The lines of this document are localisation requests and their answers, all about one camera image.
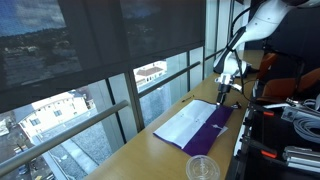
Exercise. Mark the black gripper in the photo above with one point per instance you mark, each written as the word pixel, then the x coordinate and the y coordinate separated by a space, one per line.
pixel 225 84

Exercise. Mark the purple folder with white paper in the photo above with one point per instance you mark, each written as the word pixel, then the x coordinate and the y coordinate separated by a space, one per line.
pixel 195 127

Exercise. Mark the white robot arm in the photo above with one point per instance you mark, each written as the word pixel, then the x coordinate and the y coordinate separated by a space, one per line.
pixel 264 22

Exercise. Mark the black pen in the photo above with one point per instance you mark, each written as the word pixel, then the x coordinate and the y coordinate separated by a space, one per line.
pixel 184 100

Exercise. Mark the red black clamp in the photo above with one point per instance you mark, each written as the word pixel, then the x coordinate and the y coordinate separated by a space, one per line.
pixel 264 150
pixel 263 110

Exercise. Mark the orange chair near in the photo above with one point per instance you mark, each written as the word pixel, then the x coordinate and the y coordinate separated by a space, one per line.
pixel 278 90

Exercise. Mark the orange chair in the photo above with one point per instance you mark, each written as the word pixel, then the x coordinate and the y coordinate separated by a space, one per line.
pixel 278 90
pixel 267 60

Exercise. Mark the orange chair far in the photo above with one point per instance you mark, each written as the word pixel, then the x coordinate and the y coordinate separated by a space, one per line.
pixel 267 60

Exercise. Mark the red black clamp near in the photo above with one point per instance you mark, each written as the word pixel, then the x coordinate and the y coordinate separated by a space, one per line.
pixel 264 150

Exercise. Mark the clear plastic cup lid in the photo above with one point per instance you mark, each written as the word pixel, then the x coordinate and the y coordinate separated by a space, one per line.
pixel 202 167

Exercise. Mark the grey roller window blind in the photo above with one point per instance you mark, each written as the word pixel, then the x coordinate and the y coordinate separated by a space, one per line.
pixel 51 46

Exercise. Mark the metal window handrail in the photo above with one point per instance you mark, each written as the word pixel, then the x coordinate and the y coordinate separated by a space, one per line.
pixel 144 155

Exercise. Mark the aluminium extrusion rail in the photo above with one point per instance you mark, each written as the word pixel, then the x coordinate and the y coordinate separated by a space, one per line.
pixel 302 158

